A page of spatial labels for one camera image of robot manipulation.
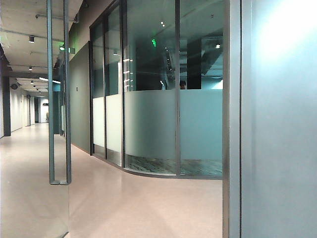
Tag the dark-haired person head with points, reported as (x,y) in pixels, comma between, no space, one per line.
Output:
(182,84)

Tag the dark corridor pillar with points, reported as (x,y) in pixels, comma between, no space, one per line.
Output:
(6,106)

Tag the grey ceiling pipe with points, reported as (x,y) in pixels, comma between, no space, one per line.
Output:
(57,16)

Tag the dark square column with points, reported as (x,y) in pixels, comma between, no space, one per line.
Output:
(194,64)

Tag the clear glass door panel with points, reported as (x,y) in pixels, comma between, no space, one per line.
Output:
(34,203)

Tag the round wall speaker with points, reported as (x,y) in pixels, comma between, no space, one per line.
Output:
(15,86)

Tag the green lit exit sign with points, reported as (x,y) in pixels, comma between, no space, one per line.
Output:
(70,50)

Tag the frosted curved glass partition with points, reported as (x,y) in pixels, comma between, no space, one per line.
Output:
(153,124)

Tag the grey metal frame post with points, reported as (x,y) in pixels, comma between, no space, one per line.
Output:
(232,119)

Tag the long linear ceiling light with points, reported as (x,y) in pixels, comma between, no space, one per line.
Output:
(44,79)

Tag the dark hanging corridor sign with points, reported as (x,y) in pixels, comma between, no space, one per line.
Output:
(45,104)

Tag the dark framed sliding glass doors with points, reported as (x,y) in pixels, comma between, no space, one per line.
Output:
(106,99)

